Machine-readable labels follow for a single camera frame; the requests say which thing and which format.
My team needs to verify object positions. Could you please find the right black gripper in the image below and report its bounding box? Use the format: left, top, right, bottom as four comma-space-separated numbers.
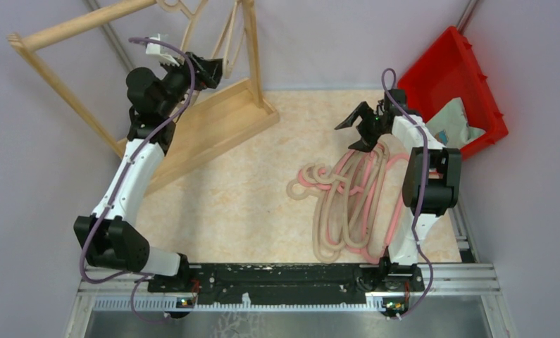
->
336, 102, 389, 153

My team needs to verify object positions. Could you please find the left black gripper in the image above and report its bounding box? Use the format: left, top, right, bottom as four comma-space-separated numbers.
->
158, 51, 228, 116

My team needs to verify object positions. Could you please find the beige plastic hanger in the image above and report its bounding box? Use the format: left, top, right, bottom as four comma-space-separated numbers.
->
156, 0, 209, 51

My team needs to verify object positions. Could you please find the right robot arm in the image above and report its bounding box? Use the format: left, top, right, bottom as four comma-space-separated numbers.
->
336, 89, 462, 292

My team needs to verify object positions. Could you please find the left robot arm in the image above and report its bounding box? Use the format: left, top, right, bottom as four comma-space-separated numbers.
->
73, 53, 223, 292

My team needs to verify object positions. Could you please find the wooden hanger rack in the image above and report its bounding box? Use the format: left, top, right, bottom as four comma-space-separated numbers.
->
7, 0, 280, 194

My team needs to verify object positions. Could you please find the printed cloth in bin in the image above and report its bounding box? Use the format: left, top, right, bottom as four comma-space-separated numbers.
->
426, 97, 485, 149

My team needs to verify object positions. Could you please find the pink hanger in pile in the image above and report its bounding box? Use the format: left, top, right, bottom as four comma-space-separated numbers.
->
298, 149, 411, 265

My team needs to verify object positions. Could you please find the red plastic bin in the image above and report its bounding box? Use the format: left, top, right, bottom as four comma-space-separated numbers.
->
397, 26, 508, 160

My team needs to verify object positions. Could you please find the beige hanger pile front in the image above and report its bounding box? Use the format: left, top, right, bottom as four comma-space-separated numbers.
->
313, 139, 392, 263

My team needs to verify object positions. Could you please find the black base bar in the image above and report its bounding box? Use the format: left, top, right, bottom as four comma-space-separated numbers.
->
147, 262, 425, 306

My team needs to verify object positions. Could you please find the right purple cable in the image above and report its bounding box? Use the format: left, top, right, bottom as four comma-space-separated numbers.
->
381, 68, 435, 321

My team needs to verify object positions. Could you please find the purple cable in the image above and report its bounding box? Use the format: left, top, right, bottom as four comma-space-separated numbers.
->
78, 37, 197, 324
381, 68, 435, 321

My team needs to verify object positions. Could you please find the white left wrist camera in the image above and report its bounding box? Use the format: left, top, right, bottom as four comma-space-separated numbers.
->
145, 34, 183, 67

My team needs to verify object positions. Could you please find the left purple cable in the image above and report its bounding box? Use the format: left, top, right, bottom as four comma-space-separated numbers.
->
78, 37, 197, 324

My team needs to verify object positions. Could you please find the aluminium rail frame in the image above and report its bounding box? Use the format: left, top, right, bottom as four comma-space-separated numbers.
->
65, 263, 517, 337

